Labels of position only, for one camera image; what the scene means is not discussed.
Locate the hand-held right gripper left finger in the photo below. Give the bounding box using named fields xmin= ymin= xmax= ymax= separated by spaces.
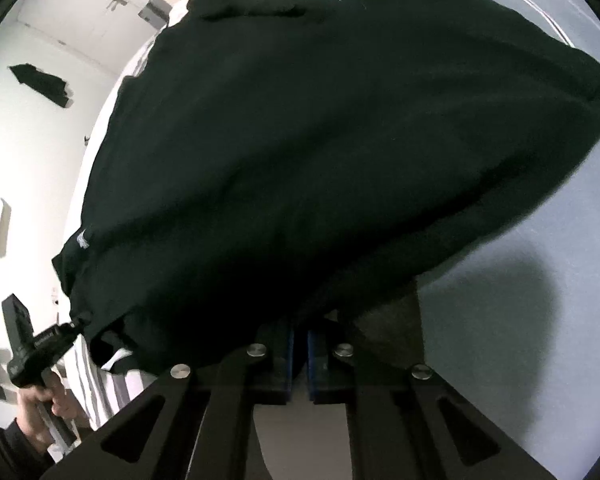
xmin=39 ymin=322 xmax=297 ymax=480

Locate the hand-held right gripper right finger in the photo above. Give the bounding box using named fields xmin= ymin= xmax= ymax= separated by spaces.
xmin=307 ymin=327 xmax=561 ymax=480

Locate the black printed t-shirt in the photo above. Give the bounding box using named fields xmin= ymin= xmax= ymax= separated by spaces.
xmin=51 ymin=0 xmax=600 ymax=376

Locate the person's left forearm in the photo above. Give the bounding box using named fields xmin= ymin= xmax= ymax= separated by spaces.
xmin=0 ymin=416 xmax=48 ymax=473

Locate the person's left hand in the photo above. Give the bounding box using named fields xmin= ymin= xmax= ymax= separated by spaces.
xmin=17 ymin=372 xmax=90 ymax=457

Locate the striped star bed sheet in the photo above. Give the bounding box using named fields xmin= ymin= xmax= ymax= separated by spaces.
xmin=60 ymin=0 xmax=600 ymax=480

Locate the white door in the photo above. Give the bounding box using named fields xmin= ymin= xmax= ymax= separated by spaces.
xmin=16 ymin=0 xmax=216 ymax=81

